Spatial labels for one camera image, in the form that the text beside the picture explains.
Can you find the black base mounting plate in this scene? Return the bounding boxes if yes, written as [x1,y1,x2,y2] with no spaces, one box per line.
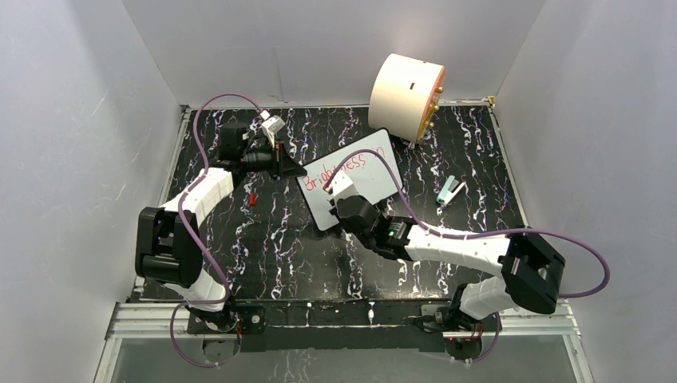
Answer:
[187,298,487,353]

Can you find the purple cable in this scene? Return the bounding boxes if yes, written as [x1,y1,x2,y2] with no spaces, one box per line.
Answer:
[168,93,271,369]
[323,150,611,365]

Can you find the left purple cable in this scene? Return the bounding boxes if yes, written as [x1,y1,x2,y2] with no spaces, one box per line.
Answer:
[168,93,271,369]

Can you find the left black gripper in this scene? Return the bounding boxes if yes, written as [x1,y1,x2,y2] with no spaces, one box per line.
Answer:
[242,140,308,183]

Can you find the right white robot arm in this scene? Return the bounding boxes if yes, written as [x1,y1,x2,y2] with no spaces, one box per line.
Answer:
[330,195,565,330]

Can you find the white cylindrical drum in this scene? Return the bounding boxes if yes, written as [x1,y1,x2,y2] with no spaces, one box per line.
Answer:
[368,53,445,147]

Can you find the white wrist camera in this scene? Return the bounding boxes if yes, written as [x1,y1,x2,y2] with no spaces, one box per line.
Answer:
[259,109,286,148]
[327,171,358,202]

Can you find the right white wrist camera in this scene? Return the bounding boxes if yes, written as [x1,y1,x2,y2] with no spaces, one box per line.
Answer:
[327,171,358,202]

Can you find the light blue whiteboard eraser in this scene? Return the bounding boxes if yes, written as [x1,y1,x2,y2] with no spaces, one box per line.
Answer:
[436,176,466,207]

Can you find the aluminium frame rail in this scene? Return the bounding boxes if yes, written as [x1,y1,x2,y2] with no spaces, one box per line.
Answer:
[109,301,580,338]

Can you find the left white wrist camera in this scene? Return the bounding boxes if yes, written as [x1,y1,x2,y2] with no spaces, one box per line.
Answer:
[259,109,286,148]

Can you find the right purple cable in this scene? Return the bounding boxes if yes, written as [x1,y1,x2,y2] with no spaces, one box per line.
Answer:
[323,150,611,365]

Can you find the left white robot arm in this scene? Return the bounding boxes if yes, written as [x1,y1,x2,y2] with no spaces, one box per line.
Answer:
[135,116,306,332]

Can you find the white whiteboard black frame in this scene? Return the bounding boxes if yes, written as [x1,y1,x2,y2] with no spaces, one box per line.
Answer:
[297,128,403,231]

